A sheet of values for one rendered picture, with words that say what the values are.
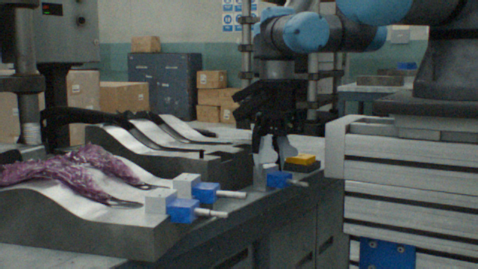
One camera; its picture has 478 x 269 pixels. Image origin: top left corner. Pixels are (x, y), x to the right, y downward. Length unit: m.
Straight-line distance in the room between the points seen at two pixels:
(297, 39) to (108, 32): 8.77
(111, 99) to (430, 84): 5.13
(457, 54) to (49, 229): 0.66
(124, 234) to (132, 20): 8.61
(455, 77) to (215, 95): 7.32
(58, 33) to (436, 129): 1.36
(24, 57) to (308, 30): 0.93
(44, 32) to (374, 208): 1.30
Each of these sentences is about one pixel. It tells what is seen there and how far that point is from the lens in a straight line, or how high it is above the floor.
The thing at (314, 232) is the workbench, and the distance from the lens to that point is 1.51.
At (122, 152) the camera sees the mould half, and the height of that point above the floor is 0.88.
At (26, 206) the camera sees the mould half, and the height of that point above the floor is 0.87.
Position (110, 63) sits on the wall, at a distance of 9.62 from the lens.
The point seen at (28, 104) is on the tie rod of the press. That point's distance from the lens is 1.61.
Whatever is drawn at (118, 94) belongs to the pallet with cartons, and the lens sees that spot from 5.75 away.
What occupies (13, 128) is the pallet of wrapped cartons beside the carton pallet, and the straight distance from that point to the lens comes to 5.37.
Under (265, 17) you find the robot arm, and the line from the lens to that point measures 1.06.
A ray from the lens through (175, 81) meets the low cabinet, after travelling 8.19.
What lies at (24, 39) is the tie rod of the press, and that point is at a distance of 1.60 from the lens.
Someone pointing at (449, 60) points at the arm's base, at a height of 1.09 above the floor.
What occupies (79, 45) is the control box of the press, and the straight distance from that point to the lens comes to 1.88.
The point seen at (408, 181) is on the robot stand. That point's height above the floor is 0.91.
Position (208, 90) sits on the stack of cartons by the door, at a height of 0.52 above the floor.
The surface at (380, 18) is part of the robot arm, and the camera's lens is 0.70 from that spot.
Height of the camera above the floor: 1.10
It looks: 10 degrees down
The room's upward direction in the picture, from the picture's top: straight up
